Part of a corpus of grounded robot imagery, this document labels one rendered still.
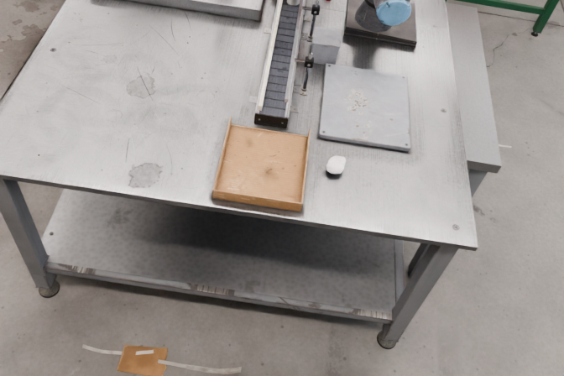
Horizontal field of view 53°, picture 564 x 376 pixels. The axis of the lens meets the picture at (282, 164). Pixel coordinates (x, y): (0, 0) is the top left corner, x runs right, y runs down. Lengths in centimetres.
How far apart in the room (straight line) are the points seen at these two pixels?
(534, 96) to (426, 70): 160
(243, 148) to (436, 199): 61
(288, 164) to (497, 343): 129
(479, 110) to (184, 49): 108
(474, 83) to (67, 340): 182
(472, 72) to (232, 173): 104
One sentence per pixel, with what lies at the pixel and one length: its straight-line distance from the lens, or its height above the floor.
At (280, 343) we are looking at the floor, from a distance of 236.
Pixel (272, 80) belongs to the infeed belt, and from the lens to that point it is 194.
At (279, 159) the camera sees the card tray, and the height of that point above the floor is 83.
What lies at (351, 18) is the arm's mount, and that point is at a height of 87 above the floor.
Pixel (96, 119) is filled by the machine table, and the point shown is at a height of 83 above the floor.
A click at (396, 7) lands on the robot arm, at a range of 206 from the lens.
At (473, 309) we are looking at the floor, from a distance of 265.
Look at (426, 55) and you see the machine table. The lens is 229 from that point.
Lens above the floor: 217
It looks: 50 degrees down
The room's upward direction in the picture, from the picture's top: 9 degrees clockwise
